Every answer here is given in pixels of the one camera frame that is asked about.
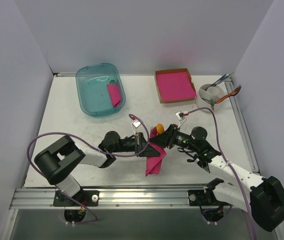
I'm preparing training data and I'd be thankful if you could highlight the aluminium front rail frame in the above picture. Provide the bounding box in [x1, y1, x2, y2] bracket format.
[0, 183, 279, 240]

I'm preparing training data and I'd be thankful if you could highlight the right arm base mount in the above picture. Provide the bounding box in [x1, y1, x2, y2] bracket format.
[187, 189, 232, 226]

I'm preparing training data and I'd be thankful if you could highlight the brown cardboard napkin tray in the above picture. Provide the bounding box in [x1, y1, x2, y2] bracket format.
[154, 67, 197, 104]

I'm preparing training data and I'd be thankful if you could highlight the aluminium right side rail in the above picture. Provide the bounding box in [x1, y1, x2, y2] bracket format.
[224, 79, 266, 187]

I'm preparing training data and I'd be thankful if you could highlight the rolled pink napkin in bin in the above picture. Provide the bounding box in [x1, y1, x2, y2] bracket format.
[107, 84, 121, 108]

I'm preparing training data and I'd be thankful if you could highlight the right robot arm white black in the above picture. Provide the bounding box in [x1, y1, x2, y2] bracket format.
[150, 124, 284, 232]

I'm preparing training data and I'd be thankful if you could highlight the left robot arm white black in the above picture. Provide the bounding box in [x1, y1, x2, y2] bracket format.
[34, 131, 161, 206]

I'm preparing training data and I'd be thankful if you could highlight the teal transparent plastic bin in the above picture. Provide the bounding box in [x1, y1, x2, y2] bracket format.
[76, 63, 126, 118]

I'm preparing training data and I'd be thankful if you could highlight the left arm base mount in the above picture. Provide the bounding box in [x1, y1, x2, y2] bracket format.
[53, 189, 100, 226]

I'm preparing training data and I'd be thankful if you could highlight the pink paper napkin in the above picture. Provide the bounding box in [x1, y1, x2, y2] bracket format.
[145, 131, 167, 177]

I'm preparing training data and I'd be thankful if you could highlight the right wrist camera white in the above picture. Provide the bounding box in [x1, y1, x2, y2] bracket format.
[175, 110, 188, 123]

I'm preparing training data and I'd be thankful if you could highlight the orange plastic spoon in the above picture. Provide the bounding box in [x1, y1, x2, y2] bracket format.
[156, 123, 165, 135]

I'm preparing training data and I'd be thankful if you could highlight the pink napkin stack in tray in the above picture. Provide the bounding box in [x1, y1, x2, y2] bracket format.
[156, 71, 195, 101]

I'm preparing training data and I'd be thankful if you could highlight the white utensil holder cup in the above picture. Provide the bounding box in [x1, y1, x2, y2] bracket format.
[196, 84, 225, 112]

